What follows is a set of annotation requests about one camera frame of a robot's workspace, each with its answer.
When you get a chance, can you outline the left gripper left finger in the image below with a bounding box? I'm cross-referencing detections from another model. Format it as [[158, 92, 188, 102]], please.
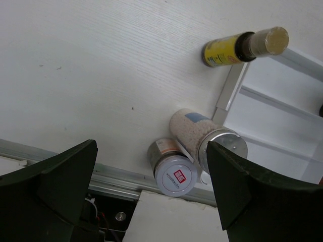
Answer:
[[1, 140, 98, 241]]

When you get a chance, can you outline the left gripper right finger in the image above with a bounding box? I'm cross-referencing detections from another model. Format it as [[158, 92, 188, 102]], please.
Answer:
[[206, 142, 322, 241]]

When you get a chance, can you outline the short white-lid jar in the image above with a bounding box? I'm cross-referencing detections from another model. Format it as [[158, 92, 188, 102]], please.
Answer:
[[147, 138, 198, 197]]

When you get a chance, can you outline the tall silver-lid jar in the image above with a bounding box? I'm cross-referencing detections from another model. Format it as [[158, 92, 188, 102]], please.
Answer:
[[169, 108, 248, 174]]

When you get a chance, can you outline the yellow sauce bottle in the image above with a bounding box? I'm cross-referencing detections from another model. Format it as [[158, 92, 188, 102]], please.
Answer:
[[201, 27, 289, 68]]

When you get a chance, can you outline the white tiered tray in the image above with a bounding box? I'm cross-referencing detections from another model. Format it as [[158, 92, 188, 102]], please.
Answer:
[[213, 49, 322, 184]]

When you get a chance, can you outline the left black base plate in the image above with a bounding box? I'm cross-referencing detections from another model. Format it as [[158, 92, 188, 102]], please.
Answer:
[[88, 190, 137, 241]]

